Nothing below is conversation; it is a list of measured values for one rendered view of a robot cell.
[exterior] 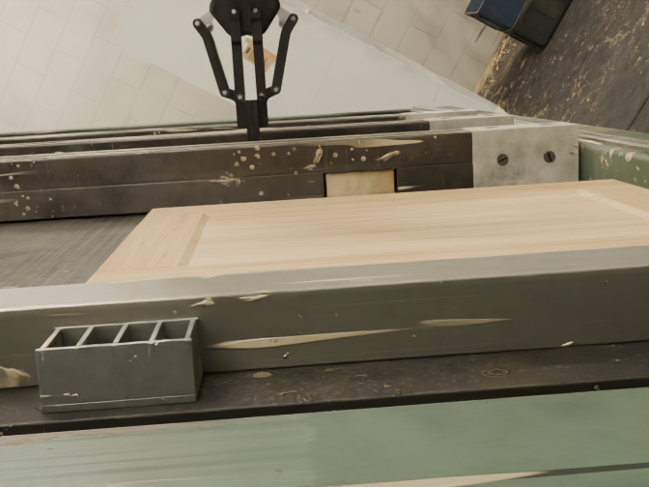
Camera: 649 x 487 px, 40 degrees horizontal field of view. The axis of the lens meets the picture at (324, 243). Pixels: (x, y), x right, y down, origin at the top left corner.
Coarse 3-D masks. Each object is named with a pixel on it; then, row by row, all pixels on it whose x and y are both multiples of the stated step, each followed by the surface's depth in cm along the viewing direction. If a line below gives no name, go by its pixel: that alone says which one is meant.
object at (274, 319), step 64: (512, 256) 49; (576, 256) 48; (640, 256) 47; (0, 320) 44; (64, 320) 44; (128, 320) 44; (256, 320) 45; (320, 320) 45; (384, 320) 45; (448, 320) 45; (512, 320) 45; (576, 320) 46; (640, 320) 46; (0, 384) 44
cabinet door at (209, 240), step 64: (448, 192) 92; (512, 192) 90; (576, 192) 89; (640, 192) 85; (128, 256) 67; (192, 256) 68; (256, 256) 66; (320, 256) 65; (384, 256) 62; (448, 256) 61
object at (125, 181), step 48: (240, 144) 104; (288, 144) 103; (336, 144) 103; (384, 144) 103; (432, 144) 104; (480, 144) 104; (528, 144) 104; (576, 144) 105; (0, 192) 102; (48, 192) 102; (96, 192) 102; (144, 192) 103; (192, 192) 103; (240, 192) 103; (288, 192) 104
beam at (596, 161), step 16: (480, 112) 193; (592, 128) 128; (592, 144) 103; (592, 160) 102; (608, 160) 97; (624, 160) 92; (640, 160) 88; (592, 176) 102; (608, 176) 97; (624, 176) 93; (640, 176) 89
